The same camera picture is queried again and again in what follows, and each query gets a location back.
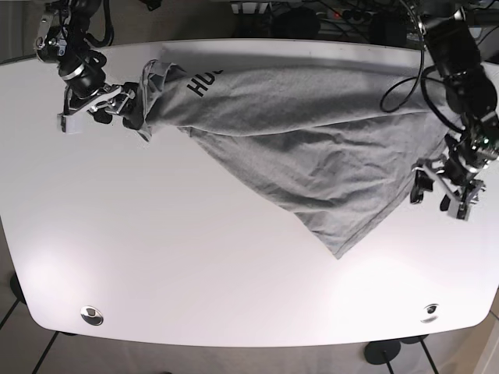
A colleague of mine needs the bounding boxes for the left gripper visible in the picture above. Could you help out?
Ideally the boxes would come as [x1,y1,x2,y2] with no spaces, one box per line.
[409,111,498,221]

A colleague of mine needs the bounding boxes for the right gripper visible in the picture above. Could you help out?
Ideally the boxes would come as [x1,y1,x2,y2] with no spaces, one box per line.
[34,15,143,135]

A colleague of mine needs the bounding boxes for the grey T-shirt black lettering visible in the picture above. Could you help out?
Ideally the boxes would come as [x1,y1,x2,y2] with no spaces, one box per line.
[139,60,447,258]

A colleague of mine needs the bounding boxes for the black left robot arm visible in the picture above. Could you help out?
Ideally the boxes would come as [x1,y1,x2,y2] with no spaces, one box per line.
[410,1,498,221]

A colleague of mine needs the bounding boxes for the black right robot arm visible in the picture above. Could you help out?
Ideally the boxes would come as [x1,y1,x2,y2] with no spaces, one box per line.
[34,1,154,139]

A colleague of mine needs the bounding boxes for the right silver table grommet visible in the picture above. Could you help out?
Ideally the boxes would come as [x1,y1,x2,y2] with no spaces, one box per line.
[419,304,440,324]

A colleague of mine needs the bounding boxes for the silver table grommet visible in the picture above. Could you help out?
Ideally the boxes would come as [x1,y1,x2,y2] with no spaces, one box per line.
[419,304,440,324]
[80,305,104,326]

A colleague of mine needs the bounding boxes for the black round stand base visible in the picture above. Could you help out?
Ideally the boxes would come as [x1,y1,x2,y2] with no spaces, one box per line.
[363,340,402,365]

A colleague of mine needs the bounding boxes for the left silver table grommet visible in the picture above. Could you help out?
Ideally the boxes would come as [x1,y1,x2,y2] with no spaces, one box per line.
[80,305,104,326]

